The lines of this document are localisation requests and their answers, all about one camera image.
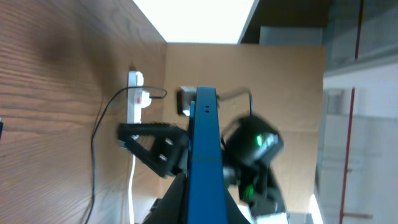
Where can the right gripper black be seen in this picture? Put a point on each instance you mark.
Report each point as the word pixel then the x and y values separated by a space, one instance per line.
pixel 160 146

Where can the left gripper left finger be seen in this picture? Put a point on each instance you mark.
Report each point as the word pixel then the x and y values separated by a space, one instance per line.
pixel 172 208

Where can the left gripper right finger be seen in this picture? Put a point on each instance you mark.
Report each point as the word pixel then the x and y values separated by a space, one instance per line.
pixel 234 215

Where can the blue Galaxy smartphone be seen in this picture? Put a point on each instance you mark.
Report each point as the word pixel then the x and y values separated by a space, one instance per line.
pixel 205 203

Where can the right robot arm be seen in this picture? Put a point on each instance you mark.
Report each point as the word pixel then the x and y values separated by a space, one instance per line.
pixel 246 156

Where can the white power strip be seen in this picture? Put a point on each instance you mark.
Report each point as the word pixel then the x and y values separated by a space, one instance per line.
pixel 137 98

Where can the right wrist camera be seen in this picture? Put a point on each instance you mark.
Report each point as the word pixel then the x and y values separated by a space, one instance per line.
pixel 185 95

